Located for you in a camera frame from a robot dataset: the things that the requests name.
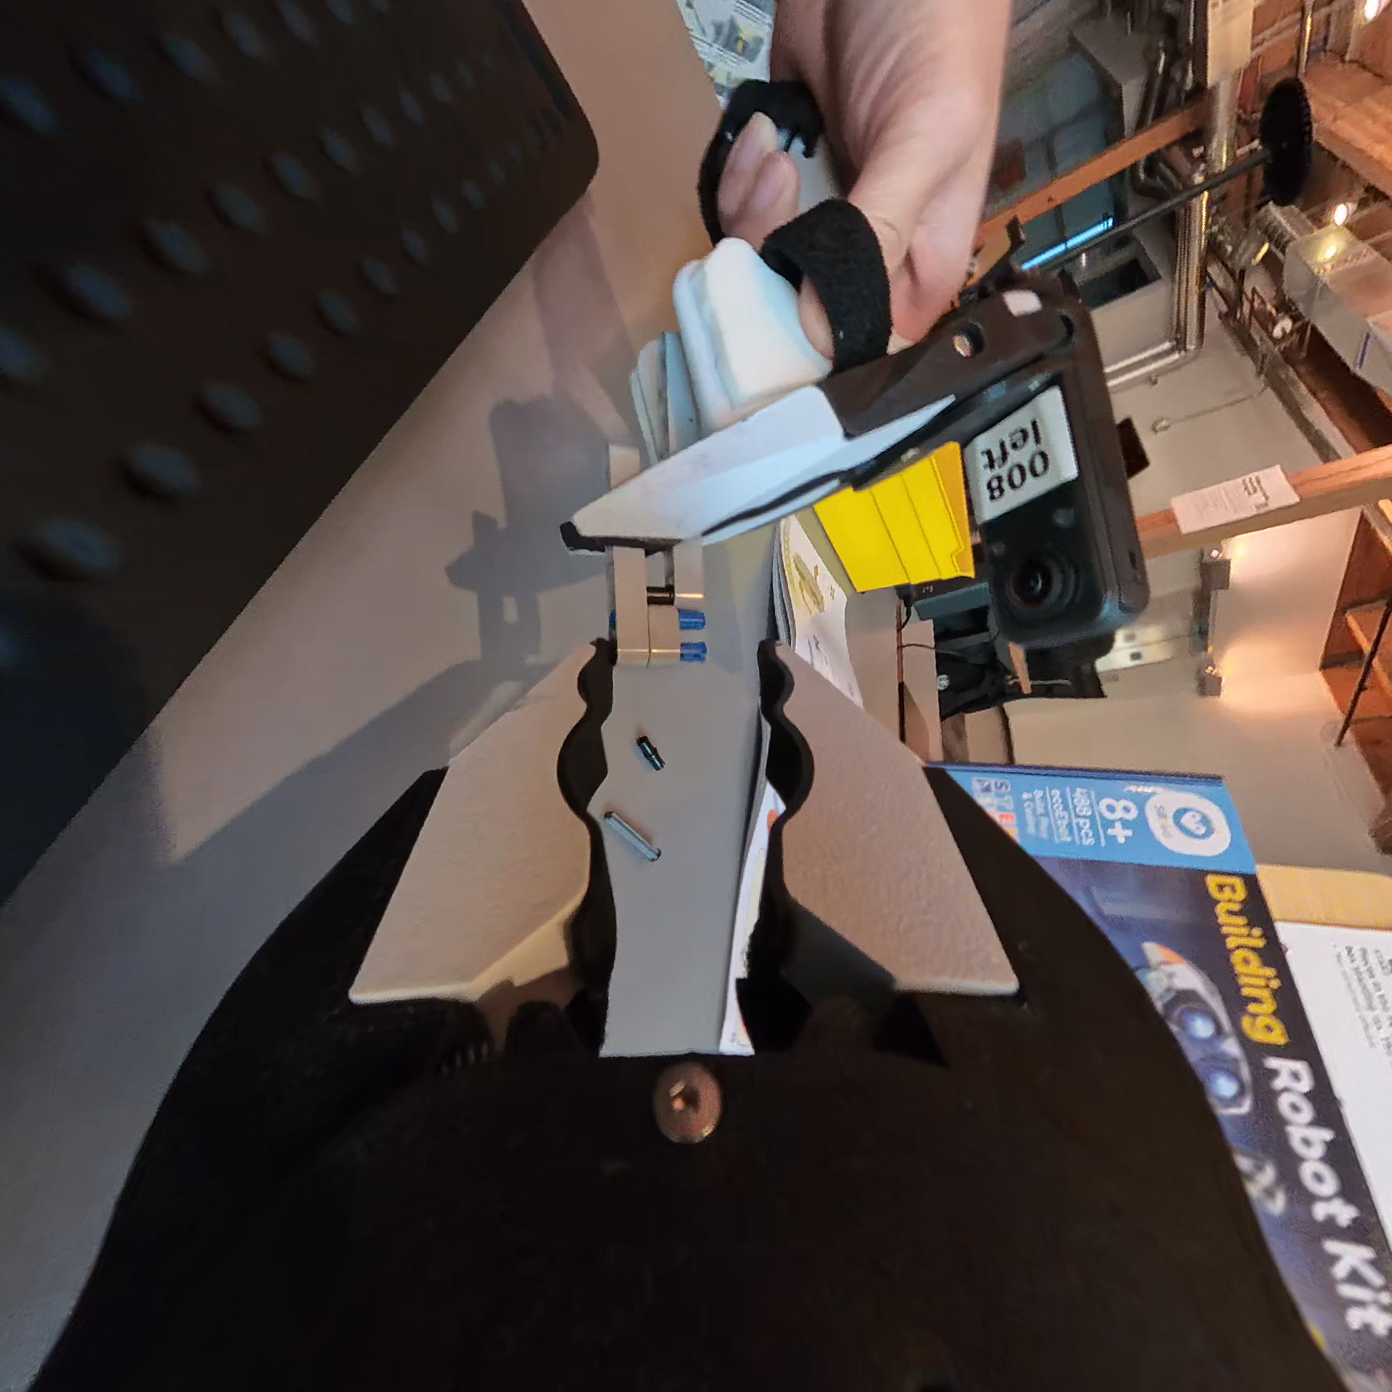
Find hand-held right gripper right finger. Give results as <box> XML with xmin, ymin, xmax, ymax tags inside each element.
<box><xmin>738</xmin><ymin>640</ymin><xmax>1024</xmax><ymax>1054</ymax></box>

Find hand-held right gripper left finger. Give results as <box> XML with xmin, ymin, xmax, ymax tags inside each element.
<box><xmin>348</xmin><ymin>640</ymin><xmax>622</xmax><ymax>1051</ymax></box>

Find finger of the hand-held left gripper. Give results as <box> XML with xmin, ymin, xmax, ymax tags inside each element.
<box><xmin>701</xmin><ymin>433</ymin><xmax>966</xmax><ymax>546</ymax></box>
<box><xmin>560</xmin><ymin>387</ymin><xmax>940</xmax><ymax>549</ymax></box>

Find long grey holed beam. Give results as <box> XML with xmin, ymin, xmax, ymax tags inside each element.
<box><xmin>605</xmin><ymin>445</ymin><xmax>655</xmax><ymax>668</ymax></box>

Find grey L-beam with blue pins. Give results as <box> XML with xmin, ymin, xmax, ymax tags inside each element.
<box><xmin>650</xmin><ymin>539</ymin><xmax>711</xmax><ymax>668</ymax></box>

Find grey desk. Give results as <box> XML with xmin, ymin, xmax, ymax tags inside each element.
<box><xmin>0</xmin><ymin>0</ymin><xmax>927</xmax><ymax>1351</ymax></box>

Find person's left hand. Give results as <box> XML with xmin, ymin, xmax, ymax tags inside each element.
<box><xmin>716</xmin><ymin>0</ymin><xmax>1016</xmax><ymax>358</ymax></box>

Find yellow plastic bin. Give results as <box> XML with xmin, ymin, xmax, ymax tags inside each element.
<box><xmin>811</xmin><ymin>445</ymin><xmax>981</xmax><ymax>594</ymax></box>

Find open instruction booklet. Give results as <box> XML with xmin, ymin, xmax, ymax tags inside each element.
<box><xmin>719</xmin><ymin>506</ymin><xmax>865</xmax><ymax>1056</ymax></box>

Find dark computer monitor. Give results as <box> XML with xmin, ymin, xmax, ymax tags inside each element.
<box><xmin>897</xmin><ymin>582</ymin><xmax>1122</xmax><ymax>720</ymax></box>

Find blue toy set box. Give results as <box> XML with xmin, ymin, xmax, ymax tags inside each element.
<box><xmin>925</xmin><ymin>761</ymin><xmax>1392</xmax><ymax>1392</ymax></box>

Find white printed instruction sheet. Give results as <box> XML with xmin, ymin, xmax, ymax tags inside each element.
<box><xmin>1273</xmin><ymin>919</ymin><xmax>1392</xmax><ymax>1101</ymax></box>

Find black studded pad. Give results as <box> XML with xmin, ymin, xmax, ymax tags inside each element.
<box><xmin>0</xmin><ymin>0</ymin><xmax>600</xmax><ymax>905</ymax></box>

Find white wall notice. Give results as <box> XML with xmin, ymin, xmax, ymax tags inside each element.
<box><xmin>1169</xmin><ymin>463</ymin><xmax>1301</xmax><ymax>534</ymax></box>

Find silver air duct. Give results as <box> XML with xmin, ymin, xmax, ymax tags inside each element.
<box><xmin>1283</xmin><ymin>223</ymin><xmax>1392</xmax><ymax>398</ymax></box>

